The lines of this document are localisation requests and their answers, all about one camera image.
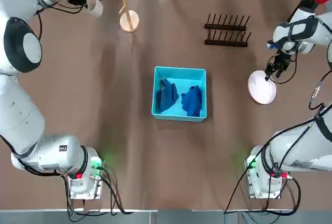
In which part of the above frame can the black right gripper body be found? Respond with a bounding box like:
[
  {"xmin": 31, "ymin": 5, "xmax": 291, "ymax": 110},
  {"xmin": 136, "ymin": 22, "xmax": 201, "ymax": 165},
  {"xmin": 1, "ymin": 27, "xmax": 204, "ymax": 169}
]
[{"xmin": 273, "ymin": 51, "xmax": 292, "ymax": 69}]

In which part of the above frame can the pale round plate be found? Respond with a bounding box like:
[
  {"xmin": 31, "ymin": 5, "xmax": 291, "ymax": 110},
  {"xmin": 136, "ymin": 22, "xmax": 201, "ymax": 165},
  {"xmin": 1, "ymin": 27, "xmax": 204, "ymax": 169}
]
[{"xmin": 247, "ymin": 69, "xmax": 278, "ymax": 105}]

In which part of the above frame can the white mug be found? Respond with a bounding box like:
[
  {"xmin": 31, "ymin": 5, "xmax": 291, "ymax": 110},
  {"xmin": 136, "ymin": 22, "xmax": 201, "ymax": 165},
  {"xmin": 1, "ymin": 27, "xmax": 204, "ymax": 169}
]
[{"xmin": 86, "ymin": 0, "xmax": 104, "ymax": 19}]

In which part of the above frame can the blue square rag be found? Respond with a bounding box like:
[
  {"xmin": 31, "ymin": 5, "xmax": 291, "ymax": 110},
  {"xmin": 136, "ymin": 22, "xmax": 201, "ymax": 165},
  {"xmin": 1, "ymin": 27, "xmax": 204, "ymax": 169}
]
[
  {"xmin": 155, "ymin": 77, "xmax": 180, "ymax": 114},
  {"xmin": 180, "ymin": 85, "xmax": 204, "ymax": 118}
]

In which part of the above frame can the dark wooden dish rack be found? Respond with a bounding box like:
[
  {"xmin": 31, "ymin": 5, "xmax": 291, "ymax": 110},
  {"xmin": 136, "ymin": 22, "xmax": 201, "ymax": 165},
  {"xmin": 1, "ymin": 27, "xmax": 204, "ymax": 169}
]
[{"xmin": 203, "ymin": 13, "xmax": 252, "ymax": 48}]

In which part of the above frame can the wooden mug stand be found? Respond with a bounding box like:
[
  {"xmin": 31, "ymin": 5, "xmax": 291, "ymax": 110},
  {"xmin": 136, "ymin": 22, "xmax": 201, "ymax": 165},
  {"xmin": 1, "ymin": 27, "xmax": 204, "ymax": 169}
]
[{"xmin": 107, "ymin": 0, "xmax": 141, "ymax": 34}]

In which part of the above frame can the cyan plastic box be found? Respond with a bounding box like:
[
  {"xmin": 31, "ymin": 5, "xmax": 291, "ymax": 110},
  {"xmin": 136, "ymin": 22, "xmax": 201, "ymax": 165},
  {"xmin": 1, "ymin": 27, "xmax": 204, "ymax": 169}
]
[{"xmin": 151, "ymin": 65, "xmax": 208, "ymax": 123}]

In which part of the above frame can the black vase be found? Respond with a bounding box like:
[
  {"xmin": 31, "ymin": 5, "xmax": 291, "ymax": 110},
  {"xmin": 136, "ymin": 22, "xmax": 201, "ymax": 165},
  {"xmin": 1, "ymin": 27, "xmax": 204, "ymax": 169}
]
[{"xmin": 298, "ymin": 0, "xmax": 319, "ymax": 11}]

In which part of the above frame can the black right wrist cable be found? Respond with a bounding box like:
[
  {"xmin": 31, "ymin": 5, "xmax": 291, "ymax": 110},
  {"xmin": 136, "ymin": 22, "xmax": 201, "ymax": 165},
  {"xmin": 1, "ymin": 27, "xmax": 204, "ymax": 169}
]
[{"xmin": 267, "ymin": 50, "xmax": 299, "ymax": 85}]

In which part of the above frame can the black cable with metal connector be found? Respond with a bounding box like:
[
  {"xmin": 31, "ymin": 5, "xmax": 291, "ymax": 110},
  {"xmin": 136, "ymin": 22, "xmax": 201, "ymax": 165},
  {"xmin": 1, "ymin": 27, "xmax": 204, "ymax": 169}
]
[{"xmin": 308, "ymin": 70, "xmax": 332, "ymax": 110}]

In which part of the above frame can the black right base cable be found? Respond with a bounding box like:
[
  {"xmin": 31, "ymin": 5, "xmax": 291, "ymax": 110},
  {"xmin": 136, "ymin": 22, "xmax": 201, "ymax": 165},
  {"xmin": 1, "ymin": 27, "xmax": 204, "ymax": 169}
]
[{"xmin": 223, "ymin": 116, "xmax": 320, "ymax": 216}]

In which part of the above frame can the black base cable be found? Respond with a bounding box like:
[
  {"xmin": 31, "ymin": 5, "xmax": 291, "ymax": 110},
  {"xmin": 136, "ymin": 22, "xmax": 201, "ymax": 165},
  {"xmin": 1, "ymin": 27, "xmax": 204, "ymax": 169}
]
[
  {"xmin": 223, "ymin": 116, "xmax": 320, "ymax": 216},
  {"xmin": 62, "ymin": 165, "xmax": 137, "ymax": 217}
]

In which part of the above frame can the black left base cable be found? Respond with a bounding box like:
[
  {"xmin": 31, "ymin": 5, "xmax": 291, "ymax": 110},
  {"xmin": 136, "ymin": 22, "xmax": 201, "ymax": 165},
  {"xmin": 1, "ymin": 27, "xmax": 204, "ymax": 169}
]
[{"xmin": 62, "ymin": 165, "xmax": 137, "ymax": 217}]

